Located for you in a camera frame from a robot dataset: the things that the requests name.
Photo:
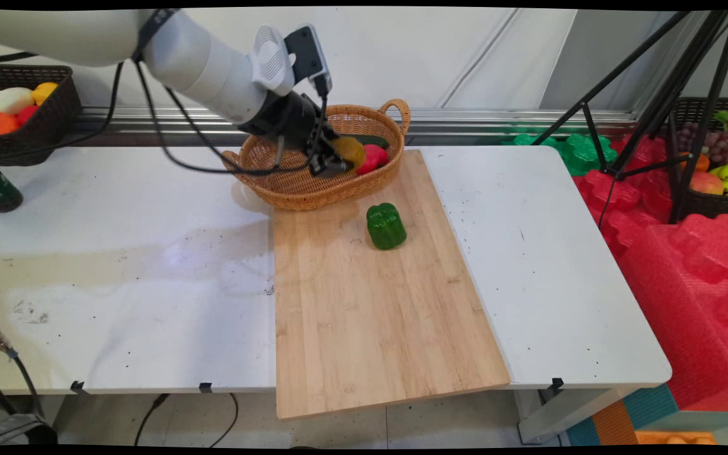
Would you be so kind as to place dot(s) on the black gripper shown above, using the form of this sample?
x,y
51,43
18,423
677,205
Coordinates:
x,y
285,120

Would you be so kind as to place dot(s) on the yellow toy fruit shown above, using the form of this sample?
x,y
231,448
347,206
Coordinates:
x,y
351,151

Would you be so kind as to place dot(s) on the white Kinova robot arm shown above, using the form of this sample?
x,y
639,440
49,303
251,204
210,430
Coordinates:
x,y
200,63

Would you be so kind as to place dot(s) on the red toy pepper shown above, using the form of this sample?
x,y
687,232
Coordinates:
x,y
373,158

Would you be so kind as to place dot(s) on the dark green toy cucumber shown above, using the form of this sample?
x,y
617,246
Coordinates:
x,y
373,140

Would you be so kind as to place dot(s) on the green toy bell pepper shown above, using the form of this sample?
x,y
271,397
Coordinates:
x,y
386,226

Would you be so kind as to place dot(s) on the light wooden cutting board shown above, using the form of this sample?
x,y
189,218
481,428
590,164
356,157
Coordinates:
x,y
376,303

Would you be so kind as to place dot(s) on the black table clip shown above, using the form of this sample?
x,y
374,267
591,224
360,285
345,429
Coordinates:
x,y
78,387
557,385
205,387

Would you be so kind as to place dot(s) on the dark woven basket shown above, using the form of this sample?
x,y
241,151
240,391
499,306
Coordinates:
x,y
48,129
711,205

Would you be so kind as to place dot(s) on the yellow toy lemon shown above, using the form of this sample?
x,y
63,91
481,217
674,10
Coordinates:
x,y
46,93

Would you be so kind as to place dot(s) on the small red toy fruit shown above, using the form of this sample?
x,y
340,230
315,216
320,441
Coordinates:
x,y
26,114

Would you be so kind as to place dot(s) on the pale white toy vegetable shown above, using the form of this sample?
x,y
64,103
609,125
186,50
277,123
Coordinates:
x,y
7,100

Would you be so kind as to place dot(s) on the white table leg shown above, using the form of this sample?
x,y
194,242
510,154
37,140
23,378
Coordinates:
x,y
560,414

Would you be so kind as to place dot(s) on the small orange toy fruit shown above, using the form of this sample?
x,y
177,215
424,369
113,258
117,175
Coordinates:
x,y
700,162

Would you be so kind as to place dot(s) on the peach toy fruit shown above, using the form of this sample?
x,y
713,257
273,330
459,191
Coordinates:
x,y
705,183

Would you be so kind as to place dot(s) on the purple toy grapes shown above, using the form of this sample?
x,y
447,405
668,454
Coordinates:
x,y
721,145

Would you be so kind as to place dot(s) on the large red foam mat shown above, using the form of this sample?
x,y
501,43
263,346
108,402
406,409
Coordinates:
x,y
692,303

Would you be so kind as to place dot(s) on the teal and orange foam mat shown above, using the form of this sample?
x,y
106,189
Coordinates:
x,y
623,420

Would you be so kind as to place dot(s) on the orange plastic tray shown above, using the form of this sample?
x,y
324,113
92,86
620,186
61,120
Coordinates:
x,y
673,438

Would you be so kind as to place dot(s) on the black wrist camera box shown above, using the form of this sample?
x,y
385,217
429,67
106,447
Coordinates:
x,y
309,57

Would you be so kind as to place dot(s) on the aluminium wall rail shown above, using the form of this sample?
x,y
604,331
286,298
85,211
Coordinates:
x,y
497,120

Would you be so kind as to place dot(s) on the black camera tripod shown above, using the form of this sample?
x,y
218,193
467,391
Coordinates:
x,y
686,76

